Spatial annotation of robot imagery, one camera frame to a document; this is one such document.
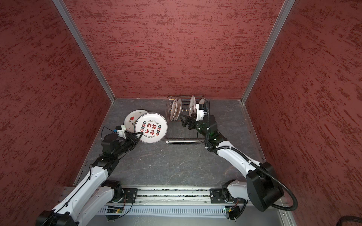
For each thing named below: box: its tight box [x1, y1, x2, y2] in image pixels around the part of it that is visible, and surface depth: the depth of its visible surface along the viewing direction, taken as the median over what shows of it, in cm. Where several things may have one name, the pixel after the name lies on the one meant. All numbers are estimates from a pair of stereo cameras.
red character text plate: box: [134, 112, 168, 144], surface depth 83 cm
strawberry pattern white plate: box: [123, 109, 149, 133], surface depth 108 cm
